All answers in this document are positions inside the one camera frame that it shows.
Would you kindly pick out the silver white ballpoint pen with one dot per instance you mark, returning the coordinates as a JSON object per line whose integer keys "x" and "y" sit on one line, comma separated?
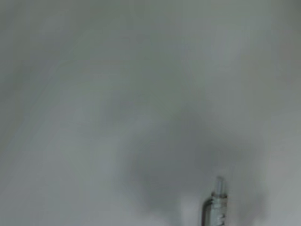
{"x": 216, "y": 207}

